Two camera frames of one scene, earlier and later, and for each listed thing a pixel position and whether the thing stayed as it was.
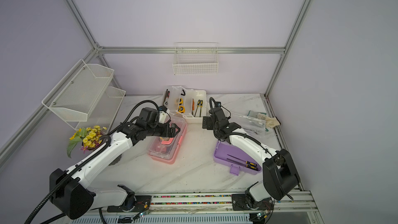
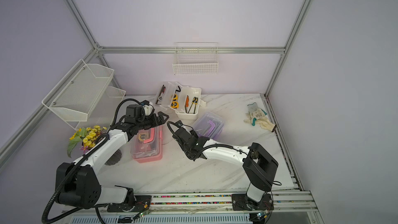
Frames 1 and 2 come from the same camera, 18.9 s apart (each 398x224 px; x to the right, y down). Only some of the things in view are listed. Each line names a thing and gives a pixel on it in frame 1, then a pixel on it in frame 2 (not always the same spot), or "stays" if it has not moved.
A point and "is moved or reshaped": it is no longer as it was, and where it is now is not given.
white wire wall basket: [195, 58] stays
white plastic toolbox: [192, 104] is moved or reshaped
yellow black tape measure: [181, 109] -> [174, 104]
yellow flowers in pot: [89, 137] stays
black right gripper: [209, 121] -> [195, 133]
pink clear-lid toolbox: [165, 149] is moved or reshaped
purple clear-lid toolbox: [235, 156] is moved or reshaped
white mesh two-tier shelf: [84, 97] stays
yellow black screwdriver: [198, 106] -> [193, 102]
